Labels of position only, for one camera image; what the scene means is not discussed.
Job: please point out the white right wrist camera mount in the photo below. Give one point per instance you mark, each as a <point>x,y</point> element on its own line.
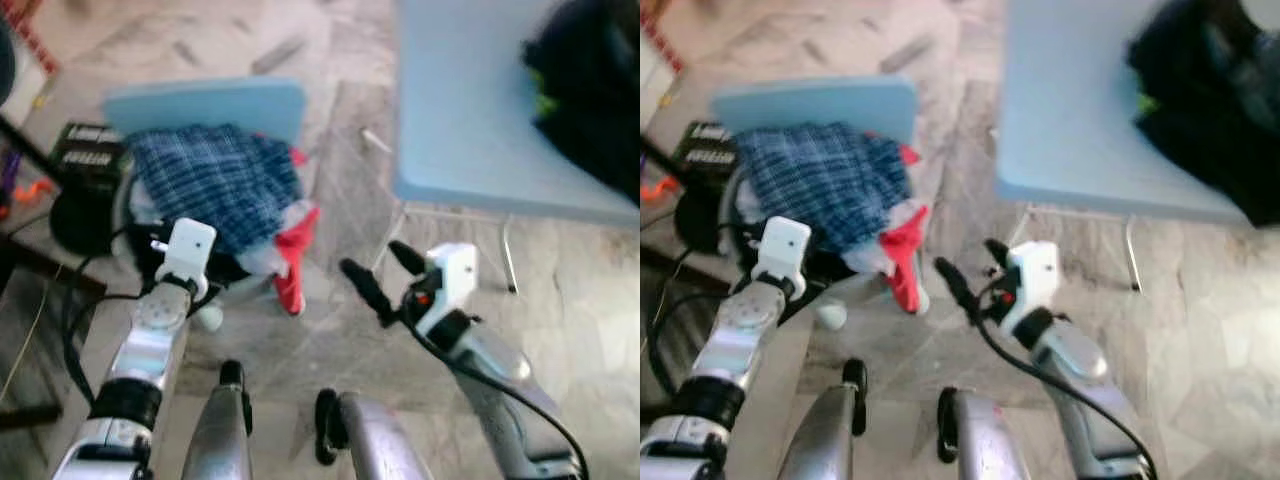
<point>455,275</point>
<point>1035,272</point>

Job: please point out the red garment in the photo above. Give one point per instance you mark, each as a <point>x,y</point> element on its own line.
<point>905,270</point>
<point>292,270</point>

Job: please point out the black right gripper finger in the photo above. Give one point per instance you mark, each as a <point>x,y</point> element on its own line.
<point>958,288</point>
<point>408,257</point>
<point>368,292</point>
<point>998,254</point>

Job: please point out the silver robot leg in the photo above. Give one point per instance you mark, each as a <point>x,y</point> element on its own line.
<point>220,440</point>
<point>375,445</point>
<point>990,445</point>
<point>825,440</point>

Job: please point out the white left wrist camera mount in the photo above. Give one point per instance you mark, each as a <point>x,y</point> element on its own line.
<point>190,245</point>
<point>785,245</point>

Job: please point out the silver left robot leg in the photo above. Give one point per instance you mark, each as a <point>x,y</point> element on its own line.
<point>220,440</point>
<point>825,440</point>

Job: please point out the red patterned rug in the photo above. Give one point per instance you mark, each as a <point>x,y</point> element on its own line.
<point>25,35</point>
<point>665,40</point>

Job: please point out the black round object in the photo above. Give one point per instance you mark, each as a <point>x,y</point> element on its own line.
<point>85,225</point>
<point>700,220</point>

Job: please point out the blue plaid garment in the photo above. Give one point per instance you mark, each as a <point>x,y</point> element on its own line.
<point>210,185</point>
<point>820,185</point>

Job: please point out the silver right robot leg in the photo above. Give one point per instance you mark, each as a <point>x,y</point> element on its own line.
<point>375,445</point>
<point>990,445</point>

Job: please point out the black garment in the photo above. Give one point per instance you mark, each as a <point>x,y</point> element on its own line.
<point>590,110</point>
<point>1210,120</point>

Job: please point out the black box white print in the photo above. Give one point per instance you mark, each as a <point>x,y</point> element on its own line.
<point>90,165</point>
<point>705,160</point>

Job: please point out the white garment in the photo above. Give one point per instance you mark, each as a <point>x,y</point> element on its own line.
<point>265,258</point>
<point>870,258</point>

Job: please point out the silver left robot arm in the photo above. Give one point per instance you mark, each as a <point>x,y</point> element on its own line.
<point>155,315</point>
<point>745,315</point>

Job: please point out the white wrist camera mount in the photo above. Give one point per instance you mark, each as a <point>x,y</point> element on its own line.
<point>1035,272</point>
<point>455,275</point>
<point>785,245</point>
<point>190,245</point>

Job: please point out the light blue chair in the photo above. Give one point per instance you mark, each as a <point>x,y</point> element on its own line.
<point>810,105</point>
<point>200,105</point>

